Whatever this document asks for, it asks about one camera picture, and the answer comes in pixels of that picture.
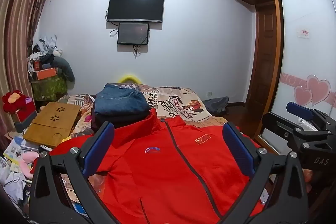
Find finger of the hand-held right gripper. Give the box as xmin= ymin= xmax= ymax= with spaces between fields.
xmin=262 ymin=112 xmax=315 ymax=153
xmin=286 ymin=101 xmax=334 ymax=132

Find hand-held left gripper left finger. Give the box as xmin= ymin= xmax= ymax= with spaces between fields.
xmin=29 ymin=122 xmax=116 ymax=224

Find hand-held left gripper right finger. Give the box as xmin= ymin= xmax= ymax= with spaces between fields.
xmin=222 ymin=122 xmax=309 ymax=224

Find red zip jacket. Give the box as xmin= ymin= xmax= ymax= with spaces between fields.
xmin=30 ymin=108 xmax=265 ymax=224

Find white heart-print sliding door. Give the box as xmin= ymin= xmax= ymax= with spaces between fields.
xmin=270 ymin=0 xmax=336 ymax=114

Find folded dark maroon garment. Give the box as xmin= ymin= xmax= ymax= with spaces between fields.
xmin=91 ymin=109 xmax=155 ymax=132

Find dark grey bag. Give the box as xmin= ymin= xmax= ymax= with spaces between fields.
xmin=202 ymin=96 xmax=229 ymax=115

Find folded blue jeans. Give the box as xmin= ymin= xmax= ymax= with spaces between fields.
xmin=94 ymin=84 xmax=152 ymax=117

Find bamboo lap desk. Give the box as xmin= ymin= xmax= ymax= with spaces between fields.
xmin=23 ymin=102 xmax=81 ymax=148

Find printed blanket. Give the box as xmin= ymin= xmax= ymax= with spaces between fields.
xmin=59 ymin=84 xmax=229 ymax=203

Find pink plush toy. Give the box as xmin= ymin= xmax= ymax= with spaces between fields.
xmin=16 ymin=152 xmax=40 ymax=177

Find yellow round object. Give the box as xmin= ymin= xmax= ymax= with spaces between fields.
xmin=118 ymin=74 xmax=142 ymax=84

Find grey box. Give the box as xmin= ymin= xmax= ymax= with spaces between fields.
xmin=14 ymin=111 xmax=37 ymax=132

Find pile of papers and books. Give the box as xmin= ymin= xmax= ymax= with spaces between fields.
xmin=0 ymin=135 xmax=53 ymax=214

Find orange box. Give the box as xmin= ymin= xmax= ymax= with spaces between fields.
xmin=37 ymin=68 xmax=57 ymax=81

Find red plush flower toy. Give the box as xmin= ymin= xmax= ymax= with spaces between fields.
xmin=2 ymin=90 xmax=36 ymax=115

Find pile of white crumpled papers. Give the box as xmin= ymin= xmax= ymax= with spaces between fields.
xmin=31 ymin=35 xmax=63 ymax=62

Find striped brown curtain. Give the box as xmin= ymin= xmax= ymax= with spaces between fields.
xmin=0 ymin=0 xmax=57 ymax=132

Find small black wall monitor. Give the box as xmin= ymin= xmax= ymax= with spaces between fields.
xmin=117 ymin=22 xmax=150 ymax=45

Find large black wall television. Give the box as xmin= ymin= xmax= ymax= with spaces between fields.
xmin=106 ymin=0 xmax=165 ymax=23

